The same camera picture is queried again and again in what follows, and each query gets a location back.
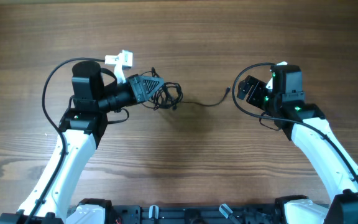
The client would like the black USB cable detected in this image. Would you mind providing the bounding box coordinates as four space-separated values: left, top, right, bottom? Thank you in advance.
140 67 232 111

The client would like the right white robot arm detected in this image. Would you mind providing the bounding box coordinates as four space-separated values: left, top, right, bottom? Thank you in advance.
232 62 358 223

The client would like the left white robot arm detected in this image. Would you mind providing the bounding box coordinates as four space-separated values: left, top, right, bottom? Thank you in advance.
0 58 164 223

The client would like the right camera black cable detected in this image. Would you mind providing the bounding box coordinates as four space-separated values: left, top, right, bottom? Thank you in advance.
231 62 358 224

